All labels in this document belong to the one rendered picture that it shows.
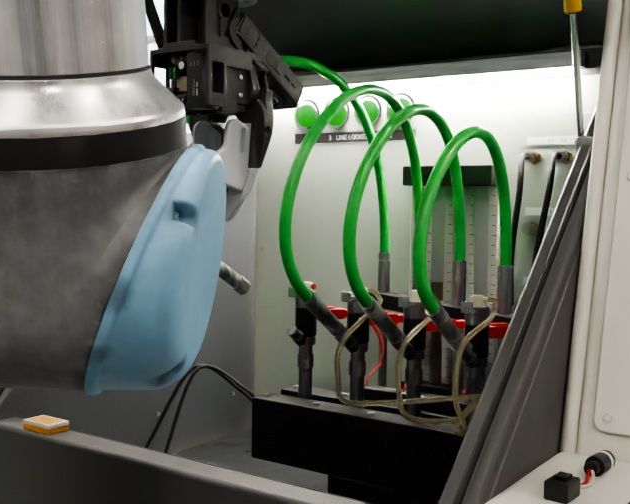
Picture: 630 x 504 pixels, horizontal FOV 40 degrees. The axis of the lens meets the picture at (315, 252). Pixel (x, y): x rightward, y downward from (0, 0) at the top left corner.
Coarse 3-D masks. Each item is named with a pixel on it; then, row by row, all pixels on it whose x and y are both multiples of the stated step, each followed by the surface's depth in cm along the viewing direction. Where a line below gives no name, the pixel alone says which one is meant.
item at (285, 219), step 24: (360, 96) 105; (384, 96) 110; (408, 120) 114; (312, 144) 96; (408, 144) 116; (288, 192) 94; (288, 216) 93; (288, 240) 94; (288, 264) 94; (312, 312) 99; (336, 336) 103
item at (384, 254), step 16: (288, 64) 114; (304, 64) 116; (320, 64) 118; (336, 80) 120; (368, 128) 124; (368, 144) 125; (384, 176) 126; (384, 192) 126; (384, 208) 127; (384, 224) 127; (384, 240) 127; (384, 256) 127
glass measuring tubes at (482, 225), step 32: (448, 192) 129; (480, 192) 124; (448, 224) 129; (480, 224) 124; (448, 256) 129; (480, 256) 124; (448, 288) 130; (480, 288) 125; (448, 352) 130; (448, 384) 130
